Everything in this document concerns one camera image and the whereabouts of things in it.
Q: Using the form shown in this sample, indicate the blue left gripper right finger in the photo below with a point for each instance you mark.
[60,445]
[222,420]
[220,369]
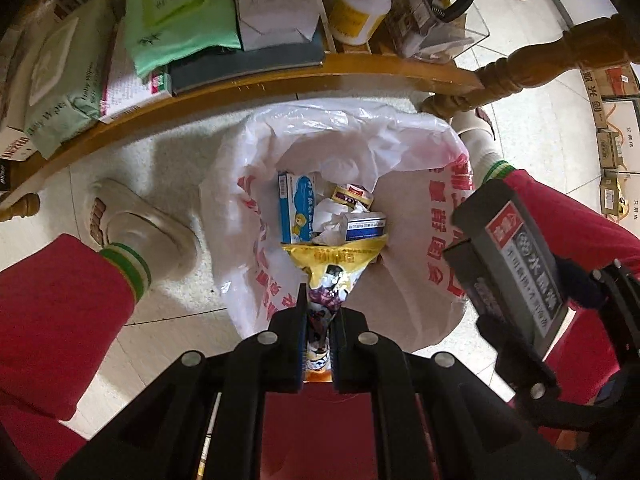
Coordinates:
[336,342]

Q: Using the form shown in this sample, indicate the wooden coffee table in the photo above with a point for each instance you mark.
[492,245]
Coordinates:
[599,43]

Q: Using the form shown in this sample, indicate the beige slipper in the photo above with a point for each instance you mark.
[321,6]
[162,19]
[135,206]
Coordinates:
[476,134]
[125,226]

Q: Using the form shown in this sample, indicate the black cigarette box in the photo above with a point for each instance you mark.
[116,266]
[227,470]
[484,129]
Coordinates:
[505,266]

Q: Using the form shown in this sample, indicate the grey baby wipes pack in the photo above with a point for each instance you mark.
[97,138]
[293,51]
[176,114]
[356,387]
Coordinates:
[67,79]

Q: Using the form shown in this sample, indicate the person left red leg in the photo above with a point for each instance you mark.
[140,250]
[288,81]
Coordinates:
[61,309]

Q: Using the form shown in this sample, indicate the dark book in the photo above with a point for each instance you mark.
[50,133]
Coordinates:
[215,64]

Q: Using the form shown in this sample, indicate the yellow snack wrapper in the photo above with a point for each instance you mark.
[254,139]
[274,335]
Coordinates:
[332,273]

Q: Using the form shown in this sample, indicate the white tissue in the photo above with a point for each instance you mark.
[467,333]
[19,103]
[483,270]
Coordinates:
[329,224]

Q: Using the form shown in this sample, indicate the white pill bottle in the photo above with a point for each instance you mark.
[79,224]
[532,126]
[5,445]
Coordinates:
[354,22]

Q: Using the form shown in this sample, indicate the white red plastic trash bag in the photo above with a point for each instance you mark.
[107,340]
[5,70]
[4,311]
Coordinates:
[416,167]

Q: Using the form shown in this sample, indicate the white grey medicine box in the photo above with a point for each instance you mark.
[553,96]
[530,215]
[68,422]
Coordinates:
[363,225]

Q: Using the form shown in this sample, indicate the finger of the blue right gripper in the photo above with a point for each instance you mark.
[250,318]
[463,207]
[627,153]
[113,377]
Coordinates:
[581,287]
[518,363]

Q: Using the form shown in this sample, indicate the small brown cigarette pack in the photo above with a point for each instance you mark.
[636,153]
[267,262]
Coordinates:
[351,195]

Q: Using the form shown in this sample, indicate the clear plastic organiser box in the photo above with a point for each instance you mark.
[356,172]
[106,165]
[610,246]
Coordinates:
[435,31]

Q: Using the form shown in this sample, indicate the person red leg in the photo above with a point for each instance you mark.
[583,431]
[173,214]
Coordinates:
[61,309]
[567,340]

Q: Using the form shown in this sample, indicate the green wipes pack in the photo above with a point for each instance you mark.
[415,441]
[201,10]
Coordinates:
[158,32]

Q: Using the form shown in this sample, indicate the person right red leg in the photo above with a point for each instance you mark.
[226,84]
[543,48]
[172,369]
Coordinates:
[567,340]

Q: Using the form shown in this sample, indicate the right beige slipper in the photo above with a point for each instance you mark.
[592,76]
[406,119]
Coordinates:
[476,134]

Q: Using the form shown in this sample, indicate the white tissue pack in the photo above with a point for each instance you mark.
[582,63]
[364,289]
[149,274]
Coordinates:
[271,23]

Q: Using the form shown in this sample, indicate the blue white medicine box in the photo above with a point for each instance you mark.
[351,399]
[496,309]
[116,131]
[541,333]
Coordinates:
[297,199]

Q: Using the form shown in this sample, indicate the left beige slipper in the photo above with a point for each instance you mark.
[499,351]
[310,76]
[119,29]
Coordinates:
[125,226]

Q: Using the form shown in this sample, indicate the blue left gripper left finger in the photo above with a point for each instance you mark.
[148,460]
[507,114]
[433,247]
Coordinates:
[301,311]

